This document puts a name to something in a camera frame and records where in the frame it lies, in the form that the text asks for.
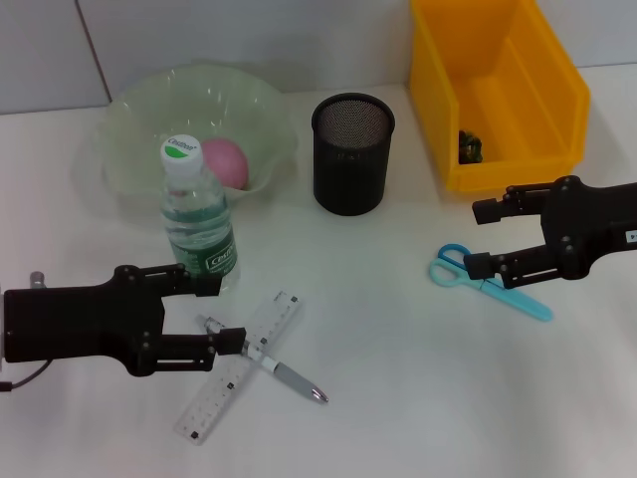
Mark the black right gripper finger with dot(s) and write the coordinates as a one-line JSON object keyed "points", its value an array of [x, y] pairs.
{"points": [[522, 201], [522, 266]]}

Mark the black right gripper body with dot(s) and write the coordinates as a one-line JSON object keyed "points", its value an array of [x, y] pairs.
{"points": [[592, 219]]}

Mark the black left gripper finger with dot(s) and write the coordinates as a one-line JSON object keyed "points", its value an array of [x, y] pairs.
{"points": [[196, 286], [194, 351]]}

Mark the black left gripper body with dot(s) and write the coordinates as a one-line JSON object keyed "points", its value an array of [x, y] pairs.
{"points": [[84, 323]]}

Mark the clear green-label water bottle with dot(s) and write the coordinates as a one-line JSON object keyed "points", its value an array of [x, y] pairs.
{"points": [[199, 224]]}

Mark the green plastic wrapper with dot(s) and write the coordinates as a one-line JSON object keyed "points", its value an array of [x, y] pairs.
{"points": [[470, 147]]}

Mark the pink toy peach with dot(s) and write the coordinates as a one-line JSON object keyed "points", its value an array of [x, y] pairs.
{"points": [[229, 164]]}

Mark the transparent plastic ruler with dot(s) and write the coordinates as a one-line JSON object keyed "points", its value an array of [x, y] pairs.
{"points": [[209, 403]]}

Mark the blue scissors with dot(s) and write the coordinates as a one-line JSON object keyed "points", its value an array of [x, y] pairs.
{"points": [[445, 271]]}

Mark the grey grip ballpoint pen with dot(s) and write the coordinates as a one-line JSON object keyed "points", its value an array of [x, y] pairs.
{"points": [[298, 381]]}

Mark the black mesh pen holder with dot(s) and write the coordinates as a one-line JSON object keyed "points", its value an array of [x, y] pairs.
{"points": [[351, 164]]}

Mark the translucent green fruit plate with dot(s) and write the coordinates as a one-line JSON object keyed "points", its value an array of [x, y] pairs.
{"points": [[139, 119]]}

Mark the yellow plastic bin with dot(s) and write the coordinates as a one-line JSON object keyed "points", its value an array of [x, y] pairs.
{"points": [[497, 74]]}

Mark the silver left wrist connector post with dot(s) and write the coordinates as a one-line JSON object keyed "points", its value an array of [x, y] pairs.
{"points": [[37, 280]]}

